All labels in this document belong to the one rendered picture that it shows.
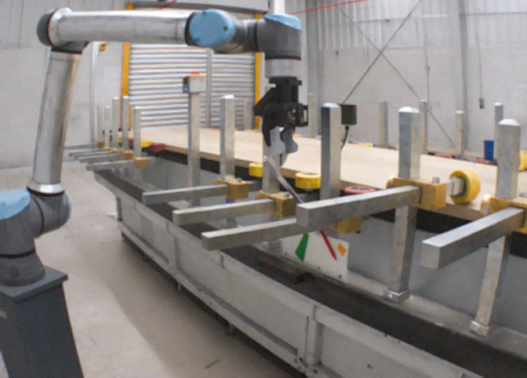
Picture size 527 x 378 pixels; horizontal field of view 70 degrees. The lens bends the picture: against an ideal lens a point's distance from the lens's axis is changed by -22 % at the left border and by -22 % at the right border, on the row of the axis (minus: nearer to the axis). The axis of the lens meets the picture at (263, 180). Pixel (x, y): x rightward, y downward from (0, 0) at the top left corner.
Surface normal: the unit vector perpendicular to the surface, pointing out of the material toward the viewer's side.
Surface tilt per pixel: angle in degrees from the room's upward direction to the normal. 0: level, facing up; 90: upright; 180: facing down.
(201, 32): 91
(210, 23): 91
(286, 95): 90
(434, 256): 90
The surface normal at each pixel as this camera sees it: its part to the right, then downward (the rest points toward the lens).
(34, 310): 0.92, 0.07
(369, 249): -0.84, 0.09
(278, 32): -0.27, 0.16
